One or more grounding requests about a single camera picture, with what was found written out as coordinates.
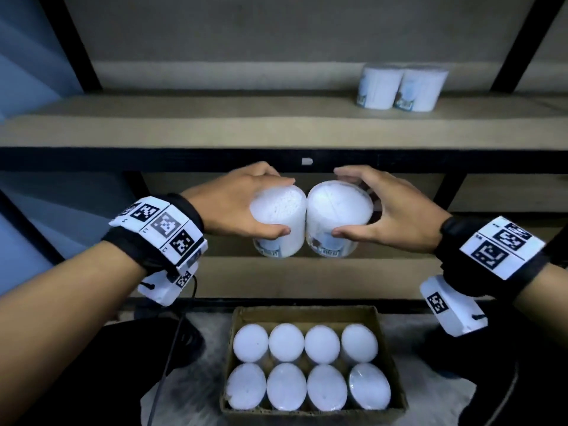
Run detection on person's left hand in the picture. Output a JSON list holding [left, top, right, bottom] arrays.
[[182, 162, 296, 241]]

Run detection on person's right hand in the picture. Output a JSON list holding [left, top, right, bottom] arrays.
[[331, 165, 451, 254]]

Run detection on black frame wooden shelf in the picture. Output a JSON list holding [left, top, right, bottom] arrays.
[[0, 0, 568, 315]]

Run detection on brown cardboard box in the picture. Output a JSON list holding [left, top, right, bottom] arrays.
[[220, 305, 409, 425]]

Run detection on cotton bud tubs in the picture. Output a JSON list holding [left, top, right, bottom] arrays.
[[224, 322, 392, 412]]

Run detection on person's left forearm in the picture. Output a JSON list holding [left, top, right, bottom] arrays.
[[0, 240, 148, 426]]

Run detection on person's left leg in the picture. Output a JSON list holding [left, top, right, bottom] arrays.
[[13, 312, 207, 426]]

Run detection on person's leg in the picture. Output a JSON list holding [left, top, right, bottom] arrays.
[[13, 312, 207, 426], [421, 301, 568, 426]]

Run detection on person's right leg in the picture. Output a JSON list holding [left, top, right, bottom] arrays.
[[421, 301, 568, 426]]

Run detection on black wristband with marker tags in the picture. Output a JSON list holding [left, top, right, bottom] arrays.
[[434, 215, 551, 302], [101, 193, 208, 276]]

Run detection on thin black cable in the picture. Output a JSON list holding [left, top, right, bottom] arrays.
[[146, 273, 199, 426]]

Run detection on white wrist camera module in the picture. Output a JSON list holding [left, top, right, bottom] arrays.
[[137, 260, 201, 308], [419, 275, 489, 338]]

